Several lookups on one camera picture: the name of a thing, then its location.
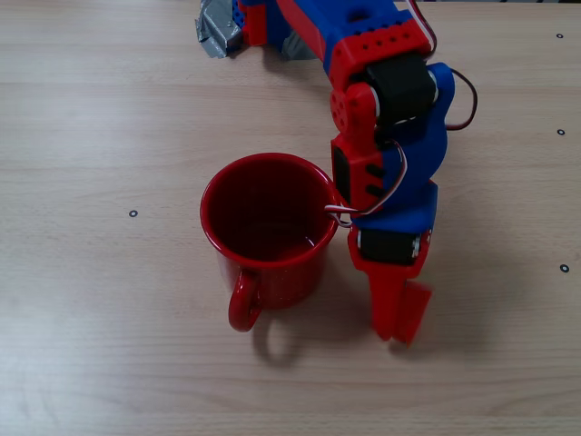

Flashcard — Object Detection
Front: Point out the red enamel mug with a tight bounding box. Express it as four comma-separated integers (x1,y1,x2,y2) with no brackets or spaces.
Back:
200,153,342,333

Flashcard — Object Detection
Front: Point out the grey tape base clamp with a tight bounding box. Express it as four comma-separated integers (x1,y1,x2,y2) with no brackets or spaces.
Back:
194,0,319,63

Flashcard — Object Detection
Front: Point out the gripper servo cable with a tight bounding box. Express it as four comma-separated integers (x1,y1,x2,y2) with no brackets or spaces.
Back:
323,138,409,228

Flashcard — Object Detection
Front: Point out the wrist servo cable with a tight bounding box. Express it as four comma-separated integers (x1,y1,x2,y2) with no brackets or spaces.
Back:
406,0,479,135

